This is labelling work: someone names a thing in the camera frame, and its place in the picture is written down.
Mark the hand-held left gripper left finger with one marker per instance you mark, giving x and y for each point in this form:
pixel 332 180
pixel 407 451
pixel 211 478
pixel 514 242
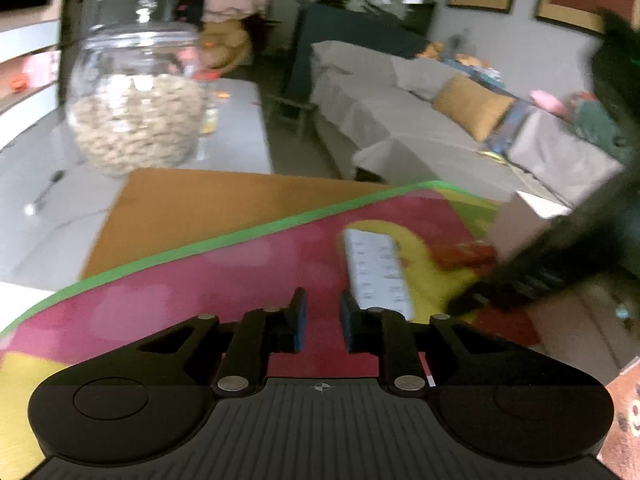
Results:
pixel 300 322

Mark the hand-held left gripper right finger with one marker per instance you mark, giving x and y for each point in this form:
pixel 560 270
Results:
pixel 346 322

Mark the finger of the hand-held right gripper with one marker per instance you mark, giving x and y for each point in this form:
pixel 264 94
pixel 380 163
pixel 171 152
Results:
pixel 550 255

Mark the white remote control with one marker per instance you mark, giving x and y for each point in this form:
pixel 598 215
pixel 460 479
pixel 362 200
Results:
pixel 375 265

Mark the green cushion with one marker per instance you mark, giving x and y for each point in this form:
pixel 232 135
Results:
pixel 595 125

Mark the pink soft item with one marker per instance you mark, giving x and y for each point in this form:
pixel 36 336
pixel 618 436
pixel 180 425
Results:
pixel 546 100

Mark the orange snack packet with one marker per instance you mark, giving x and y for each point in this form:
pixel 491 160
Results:
pixel 462 255

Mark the colourful printed mat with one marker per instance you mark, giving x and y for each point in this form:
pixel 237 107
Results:
pixel 200 285

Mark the blue patterned cushion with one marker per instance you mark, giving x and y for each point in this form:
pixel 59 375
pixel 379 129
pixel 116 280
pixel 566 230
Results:
pixel 510 127

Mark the yellow cushion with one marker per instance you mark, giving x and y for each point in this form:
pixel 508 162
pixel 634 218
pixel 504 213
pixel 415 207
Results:
pixel 472 105

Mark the pile of colourful books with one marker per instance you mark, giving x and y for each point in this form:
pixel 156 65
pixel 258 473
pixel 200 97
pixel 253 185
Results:
pixel 470 62

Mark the brown patterned cloth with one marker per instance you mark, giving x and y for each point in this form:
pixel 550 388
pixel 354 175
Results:
pixel 625 420

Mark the beige covered sofa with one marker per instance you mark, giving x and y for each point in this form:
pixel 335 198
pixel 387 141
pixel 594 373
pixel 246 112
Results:
pixel 380 120

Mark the wooden stool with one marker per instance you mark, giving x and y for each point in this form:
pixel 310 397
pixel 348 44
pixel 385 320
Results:
pixel 290 110

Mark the small bottle with red cap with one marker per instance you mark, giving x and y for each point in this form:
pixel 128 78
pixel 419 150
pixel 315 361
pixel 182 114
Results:
pixel 210 120

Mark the small orange toy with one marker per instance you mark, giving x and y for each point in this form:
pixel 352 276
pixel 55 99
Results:
pixel 222 94

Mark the glass jar with cereal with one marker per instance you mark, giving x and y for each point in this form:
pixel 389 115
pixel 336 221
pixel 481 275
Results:
pixel 135 120

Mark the metal spoon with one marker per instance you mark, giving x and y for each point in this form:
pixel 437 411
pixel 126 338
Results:
pixel 37 205

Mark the yellow plush toy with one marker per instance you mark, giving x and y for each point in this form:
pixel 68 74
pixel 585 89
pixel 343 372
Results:
pixel 225 42

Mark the white shelf unit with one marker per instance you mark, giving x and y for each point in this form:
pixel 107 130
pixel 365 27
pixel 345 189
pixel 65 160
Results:
pixel 25 40

